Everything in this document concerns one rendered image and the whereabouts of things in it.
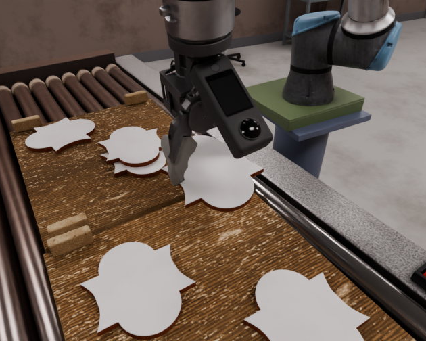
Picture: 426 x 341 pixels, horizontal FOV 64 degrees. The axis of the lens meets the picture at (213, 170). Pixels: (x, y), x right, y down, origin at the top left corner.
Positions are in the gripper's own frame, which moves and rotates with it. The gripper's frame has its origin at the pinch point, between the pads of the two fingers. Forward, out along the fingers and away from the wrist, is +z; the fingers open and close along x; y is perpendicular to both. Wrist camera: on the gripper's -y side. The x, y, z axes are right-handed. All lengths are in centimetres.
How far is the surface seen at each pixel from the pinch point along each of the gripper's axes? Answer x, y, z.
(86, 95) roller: 7, 62, 18
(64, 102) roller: 13, 61, 18
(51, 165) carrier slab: 21.3, 27.8, 11.1
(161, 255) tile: 11.5, -4.7, 6.9
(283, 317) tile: 2.6, -20.8, 5.8
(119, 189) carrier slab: 11.9, 13.7, 10.2
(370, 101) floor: -236, 123, 143
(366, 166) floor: -151, 58, 126
